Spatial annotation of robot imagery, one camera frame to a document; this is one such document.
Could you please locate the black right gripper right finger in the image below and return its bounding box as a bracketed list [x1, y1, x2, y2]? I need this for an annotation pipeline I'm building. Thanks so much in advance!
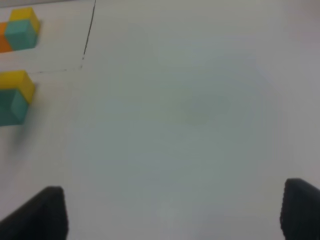
[279, 178, 320, 240]

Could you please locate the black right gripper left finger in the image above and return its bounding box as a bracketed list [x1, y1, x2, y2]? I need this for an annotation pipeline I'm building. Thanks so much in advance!
[0, 186, 69, 240]

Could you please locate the template orange cube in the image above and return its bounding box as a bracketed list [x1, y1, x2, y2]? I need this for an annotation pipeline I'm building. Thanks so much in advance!
[0, 22, 13, 53]

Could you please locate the template teal cube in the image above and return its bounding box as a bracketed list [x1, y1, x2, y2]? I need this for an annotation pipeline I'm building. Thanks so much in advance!
[4, 19, 38, 51]

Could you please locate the template yellow cube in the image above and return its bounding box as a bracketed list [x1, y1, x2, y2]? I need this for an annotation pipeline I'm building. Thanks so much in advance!
[9, 7, 41, 34]

